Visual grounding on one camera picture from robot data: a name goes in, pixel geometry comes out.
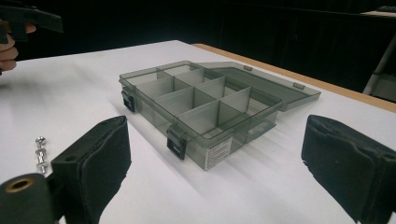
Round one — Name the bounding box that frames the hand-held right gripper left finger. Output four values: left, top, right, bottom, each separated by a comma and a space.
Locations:
50, 115, 132, 224

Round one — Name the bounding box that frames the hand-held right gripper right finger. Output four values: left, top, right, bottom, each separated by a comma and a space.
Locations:
301, 114, 396, 224

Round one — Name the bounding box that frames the silver screw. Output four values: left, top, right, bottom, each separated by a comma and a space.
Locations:
35, 148, 50, 175
35, 135, 48, 149

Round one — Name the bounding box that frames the gray transparent plastic organizer box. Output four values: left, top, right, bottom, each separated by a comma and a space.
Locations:
119, 60, 322, 172

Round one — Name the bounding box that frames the white table cover sheet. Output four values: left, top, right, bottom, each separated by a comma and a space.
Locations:
0, 39, 396, 224

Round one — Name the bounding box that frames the white metal stand frame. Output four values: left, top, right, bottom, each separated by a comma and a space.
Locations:
362, 31, 396, 104

